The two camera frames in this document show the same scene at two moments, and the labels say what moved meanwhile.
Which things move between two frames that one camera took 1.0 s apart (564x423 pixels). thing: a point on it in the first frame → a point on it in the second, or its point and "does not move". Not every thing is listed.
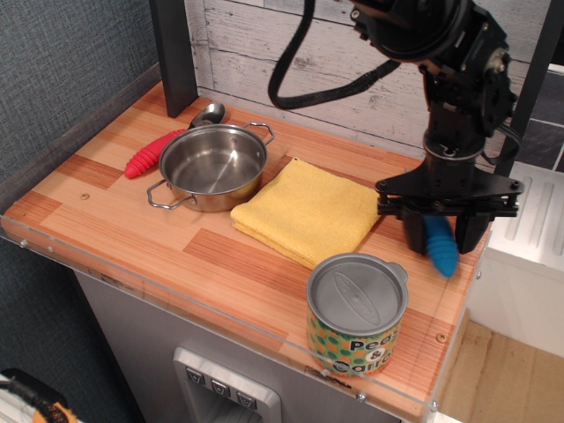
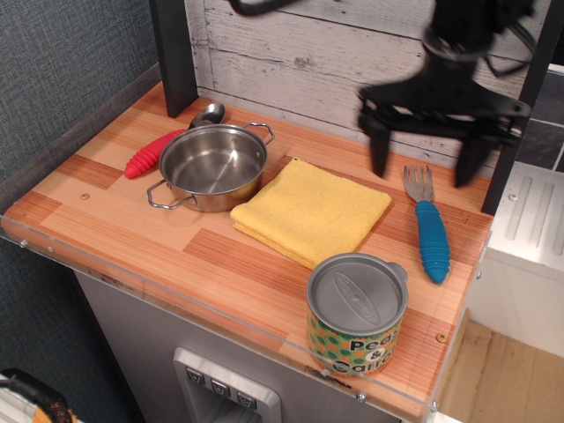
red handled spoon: (210, 115) does not move
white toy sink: (519, 285) does not move
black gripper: (449, 183) → (443, 97)
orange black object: (51, 405) does not move
